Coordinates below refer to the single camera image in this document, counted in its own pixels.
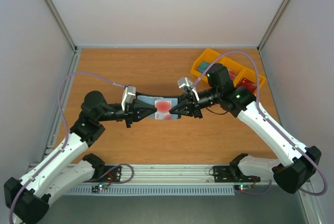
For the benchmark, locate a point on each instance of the circuit board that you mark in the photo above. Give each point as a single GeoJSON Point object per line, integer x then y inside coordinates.
{"type": "Point", "coordinates": [242, 187]}
{"type": "Point", "coordinates": [100, 188]}

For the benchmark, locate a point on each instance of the red circle card stack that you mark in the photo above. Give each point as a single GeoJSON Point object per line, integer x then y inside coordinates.
{"type": "Point", "coordinates": [232, 74]}

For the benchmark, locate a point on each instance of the aluminium rail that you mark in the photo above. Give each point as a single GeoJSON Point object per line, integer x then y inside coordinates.
{"type": "Point", "coordinates": [63, 94]}
{"type": "Point", "coordinates": [140, 174]}

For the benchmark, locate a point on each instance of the front aluminium rail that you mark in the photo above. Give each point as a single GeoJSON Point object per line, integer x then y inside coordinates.
{"type": "Point", "coordinates": [140, 174]}

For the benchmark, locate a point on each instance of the black card holder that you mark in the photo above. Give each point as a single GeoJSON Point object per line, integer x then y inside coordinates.
{"type": "Point", "coordinates": [151, 99]}

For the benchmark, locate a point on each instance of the grey slotted cable duct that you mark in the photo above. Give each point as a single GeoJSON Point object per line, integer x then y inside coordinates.
{"type": "Point", "coordinates": [153, 190]}

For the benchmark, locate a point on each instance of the yellow bin with green cards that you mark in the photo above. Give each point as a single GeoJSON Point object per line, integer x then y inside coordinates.
{"type": "Point", "coordinates": [207, 55]}

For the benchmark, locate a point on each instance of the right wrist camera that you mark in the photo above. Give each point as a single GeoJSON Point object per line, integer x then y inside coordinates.
{"type": "Point", "coordinates": [186, 85]}

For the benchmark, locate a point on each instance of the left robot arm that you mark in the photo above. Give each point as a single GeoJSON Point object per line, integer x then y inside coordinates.
{"type": "Point", "coordinates": [30, 197]}

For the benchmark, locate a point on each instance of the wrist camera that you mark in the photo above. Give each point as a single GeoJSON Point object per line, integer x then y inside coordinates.
{"type": "Point", "coordinates": [128, 96]}
{"type": "Point", "coordinates": [186, 85]}

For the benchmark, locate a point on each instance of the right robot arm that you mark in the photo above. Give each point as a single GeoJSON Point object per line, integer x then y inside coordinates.
{"type": "Point", "coordinates": [295, 163]}

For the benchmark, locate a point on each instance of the yellow bin with red cards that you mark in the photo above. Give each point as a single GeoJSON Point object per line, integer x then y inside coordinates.
{"type": "Point", "coordinates": [251, 75]}

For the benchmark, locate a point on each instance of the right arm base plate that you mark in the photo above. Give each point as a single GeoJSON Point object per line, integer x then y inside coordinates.
{"type": "Point", "coordinates": [222, 174]}

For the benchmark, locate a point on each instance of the green card stack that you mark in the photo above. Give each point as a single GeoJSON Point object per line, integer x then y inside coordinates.
{"type": "Point", "coordinates": [202, 66]}

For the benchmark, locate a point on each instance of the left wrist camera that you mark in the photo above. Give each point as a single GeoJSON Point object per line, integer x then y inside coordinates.
{"type": "Point", "coordinates": [128, 96]}

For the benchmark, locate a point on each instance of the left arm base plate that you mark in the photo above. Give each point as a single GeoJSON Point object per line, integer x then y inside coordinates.
{"type": "Point", "coordinates": [117, 173]}

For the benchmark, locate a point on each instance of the left circuit board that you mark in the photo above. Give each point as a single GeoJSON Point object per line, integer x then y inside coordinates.
{"type": "Point", "coordinates": [100, 188]}

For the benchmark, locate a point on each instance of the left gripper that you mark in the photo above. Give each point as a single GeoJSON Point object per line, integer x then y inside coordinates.
{"type": "Point", "coordinates": [130, 112]}

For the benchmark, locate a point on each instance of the right circuit board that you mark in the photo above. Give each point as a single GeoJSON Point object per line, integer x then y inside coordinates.
{"type": "Point", "coordinates": [242, 187]}

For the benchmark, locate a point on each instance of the yellow bin with circle cards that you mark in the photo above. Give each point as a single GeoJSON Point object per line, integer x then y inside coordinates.
{"type": "Point", "coordinates": [235, 66]}

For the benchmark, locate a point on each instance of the left aluminium rail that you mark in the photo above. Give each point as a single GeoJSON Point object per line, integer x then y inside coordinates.
{"type": "Point", "coordinates": [63, 94]}

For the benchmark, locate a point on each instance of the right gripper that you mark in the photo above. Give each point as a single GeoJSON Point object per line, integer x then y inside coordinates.
{"type": "Point", "coordinates": [194, 106]}

